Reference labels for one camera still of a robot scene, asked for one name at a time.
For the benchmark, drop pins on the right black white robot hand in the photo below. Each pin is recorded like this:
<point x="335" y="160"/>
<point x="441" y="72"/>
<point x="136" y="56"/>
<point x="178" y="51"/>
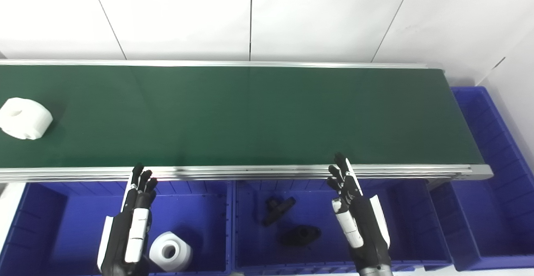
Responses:
<point x="367" y="226"/>

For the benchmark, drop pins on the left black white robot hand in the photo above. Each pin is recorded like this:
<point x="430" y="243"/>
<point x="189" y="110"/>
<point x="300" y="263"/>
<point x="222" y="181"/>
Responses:
<point x="125" y="234"/>

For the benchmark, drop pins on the white cylindrical plastic part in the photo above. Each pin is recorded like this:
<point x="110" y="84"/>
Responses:
<point x="25" y="117"/>
<point x="171" y="251"/>

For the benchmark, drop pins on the blue plastic bin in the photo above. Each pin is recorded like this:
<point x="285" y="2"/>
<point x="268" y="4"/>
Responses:
<point x="488" y="209"/>
<point x="66" y="226"/>
<point x="400" y="226"/>

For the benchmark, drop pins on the black oval plastic part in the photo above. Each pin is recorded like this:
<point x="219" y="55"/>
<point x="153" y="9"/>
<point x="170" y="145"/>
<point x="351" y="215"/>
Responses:
<point x="300" y="235"/>

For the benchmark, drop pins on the black T-shaped plastic part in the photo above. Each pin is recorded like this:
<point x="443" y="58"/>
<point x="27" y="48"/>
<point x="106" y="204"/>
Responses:
<point x="278" y="209"/>

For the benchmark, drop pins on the green conveyor belt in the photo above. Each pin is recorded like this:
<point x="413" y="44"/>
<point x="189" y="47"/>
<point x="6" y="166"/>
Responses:
<point x="258" y="113"/>
<point x="258" y="172"/>

